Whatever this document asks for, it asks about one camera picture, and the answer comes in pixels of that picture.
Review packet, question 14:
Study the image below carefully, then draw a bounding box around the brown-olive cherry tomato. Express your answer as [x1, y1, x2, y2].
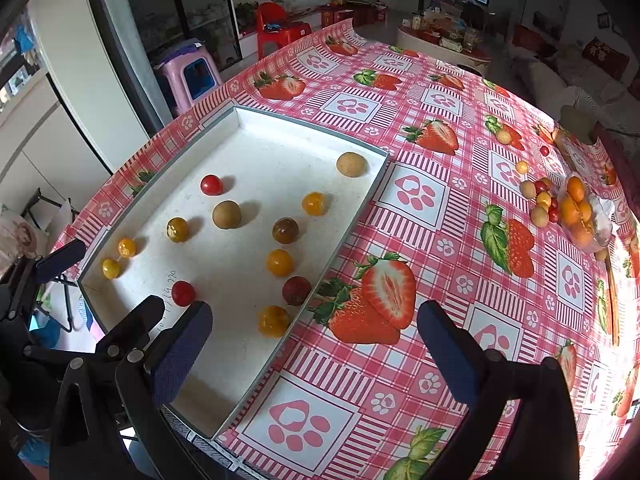
[272, 217, 300, 245]

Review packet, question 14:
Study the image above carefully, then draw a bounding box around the light grey sofa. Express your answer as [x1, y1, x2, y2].
[515, 25, 640, 136]

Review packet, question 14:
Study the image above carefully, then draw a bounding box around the printed figure cloth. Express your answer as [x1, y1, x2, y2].
[0, 210, 51, 271]

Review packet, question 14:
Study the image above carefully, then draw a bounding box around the white shallow tray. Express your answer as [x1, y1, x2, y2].
[77, 105, 392, 441]

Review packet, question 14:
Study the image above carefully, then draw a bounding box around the olive green seat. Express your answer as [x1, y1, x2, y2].
[560, 105, 598, 143]

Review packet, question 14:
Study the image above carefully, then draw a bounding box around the round coffee table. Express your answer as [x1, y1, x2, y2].
[396, 10, 492, 78]

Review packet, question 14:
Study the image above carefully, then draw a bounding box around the glass door cabinet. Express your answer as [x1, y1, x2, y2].
[100, 0, 241, 71]

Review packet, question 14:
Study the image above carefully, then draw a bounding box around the clear plastic bag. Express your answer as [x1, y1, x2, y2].
[556, 172, 615, 255]

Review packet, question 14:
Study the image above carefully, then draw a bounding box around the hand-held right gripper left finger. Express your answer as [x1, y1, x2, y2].
[49, 301, 214, 480]

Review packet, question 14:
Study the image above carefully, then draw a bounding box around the red printed cushion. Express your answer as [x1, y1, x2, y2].
[582, 37, 630, 81]

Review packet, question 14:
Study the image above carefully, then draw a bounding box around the pile of orange kumquats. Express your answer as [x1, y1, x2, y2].
[557, 175, 598, 251]

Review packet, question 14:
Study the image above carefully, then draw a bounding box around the black folding rack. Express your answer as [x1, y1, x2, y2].
[22, 187, 81, 331]

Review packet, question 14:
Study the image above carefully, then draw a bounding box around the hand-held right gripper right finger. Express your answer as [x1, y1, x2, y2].
[416, 301, 583, 480]

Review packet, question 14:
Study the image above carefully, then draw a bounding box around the white cabinet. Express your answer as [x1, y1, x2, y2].
[27, 0, 151, 176]

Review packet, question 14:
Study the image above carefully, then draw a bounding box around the pink plastic stool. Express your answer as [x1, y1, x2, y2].
[152, 40, 223, 118]

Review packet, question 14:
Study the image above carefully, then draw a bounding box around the pile of snack packages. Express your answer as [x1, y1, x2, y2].
[412, 10, 481, 51]

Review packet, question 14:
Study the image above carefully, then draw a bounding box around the stack of red gift boxes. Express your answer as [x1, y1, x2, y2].
[320, 2, 390, 28]

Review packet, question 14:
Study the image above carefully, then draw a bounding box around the yellow-brown cherry tomato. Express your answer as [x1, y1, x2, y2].
[257, 305, 292, 337]

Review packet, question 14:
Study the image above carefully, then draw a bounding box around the red plastic chair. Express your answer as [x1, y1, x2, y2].
[256, 2, 313, 61]

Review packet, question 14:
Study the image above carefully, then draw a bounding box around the blue plastic bin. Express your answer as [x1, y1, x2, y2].
[27, 320, 66, 351]

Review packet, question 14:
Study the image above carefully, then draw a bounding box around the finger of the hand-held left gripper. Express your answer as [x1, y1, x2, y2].
[34, 239, 87, 286]
[22, 295, 166, 363]

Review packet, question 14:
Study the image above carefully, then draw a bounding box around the pink strawberry print tablecloth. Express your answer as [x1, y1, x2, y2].
[47, 17, 640, 480]

